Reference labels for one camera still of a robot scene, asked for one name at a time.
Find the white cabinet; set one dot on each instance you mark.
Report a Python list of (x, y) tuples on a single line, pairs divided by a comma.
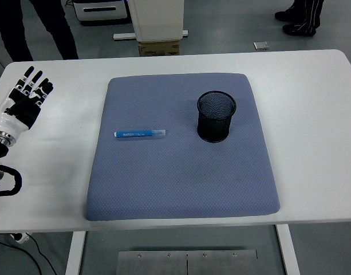
[(158, 20)]

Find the grey metal plate with screws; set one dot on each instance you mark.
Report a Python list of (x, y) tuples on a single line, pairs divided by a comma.
[(163, 263)]

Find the white table leg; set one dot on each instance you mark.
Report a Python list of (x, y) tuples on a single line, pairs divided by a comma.
[(288, 252), (75, 255)]

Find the white appliance with dark slot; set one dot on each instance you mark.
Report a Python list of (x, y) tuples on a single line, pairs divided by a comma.
[(100, 13)]

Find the grey floor socket plate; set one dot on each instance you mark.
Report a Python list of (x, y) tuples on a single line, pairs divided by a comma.
[(261, 46)]

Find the cardboard box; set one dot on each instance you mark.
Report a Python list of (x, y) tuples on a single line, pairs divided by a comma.
[(158, 49)]

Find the person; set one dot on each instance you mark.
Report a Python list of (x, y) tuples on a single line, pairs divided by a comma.
[(12, 34), (304, 17)]

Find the white base bar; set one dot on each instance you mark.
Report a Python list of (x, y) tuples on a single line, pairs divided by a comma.
[(123, 36)]

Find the blue-grey textured mat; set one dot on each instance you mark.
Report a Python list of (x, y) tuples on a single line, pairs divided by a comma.
[(178, 177)]

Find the black mesh pen holder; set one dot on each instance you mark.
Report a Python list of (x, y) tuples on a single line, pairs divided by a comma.
[(213, 129)]

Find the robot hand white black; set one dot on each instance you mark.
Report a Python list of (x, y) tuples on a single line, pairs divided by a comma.
[(12, 123)]

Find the blue marker with clear cap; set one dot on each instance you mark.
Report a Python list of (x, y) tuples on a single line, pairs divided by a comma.
[(135, 133)]

